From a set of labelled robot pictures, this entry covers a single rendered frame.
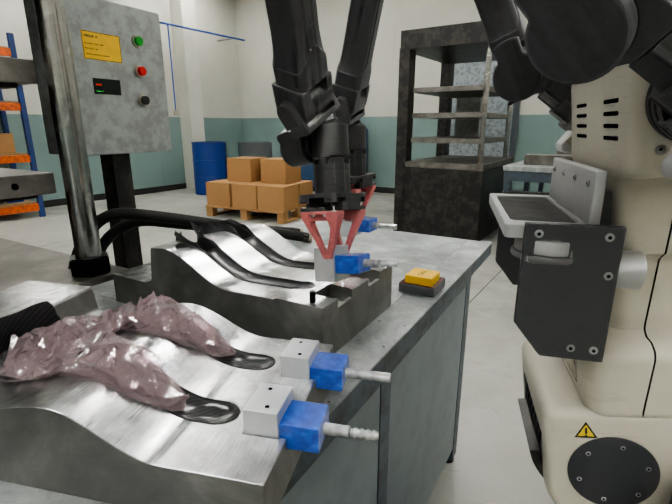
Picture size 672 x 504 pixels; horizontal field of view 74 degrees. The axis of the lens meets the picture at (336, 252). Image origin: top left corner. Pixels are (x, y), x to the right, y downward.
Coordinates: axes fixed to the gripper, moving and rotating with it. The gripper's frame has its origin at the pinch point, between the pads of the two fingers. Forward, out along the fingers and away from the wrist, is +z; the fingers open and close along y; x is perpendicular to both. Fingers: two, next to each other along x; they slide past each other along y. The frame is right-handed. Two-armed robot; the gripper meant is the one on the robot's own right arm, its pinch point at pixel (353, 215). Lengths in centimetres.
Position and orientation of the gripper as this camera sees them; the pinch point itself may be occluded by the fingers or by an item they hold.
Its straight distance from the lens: 101.2
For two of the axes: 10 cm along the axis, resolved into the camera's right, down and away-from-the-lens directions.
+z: 0.2, 9.6, 2.7
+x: 8.6, 1.2, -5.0
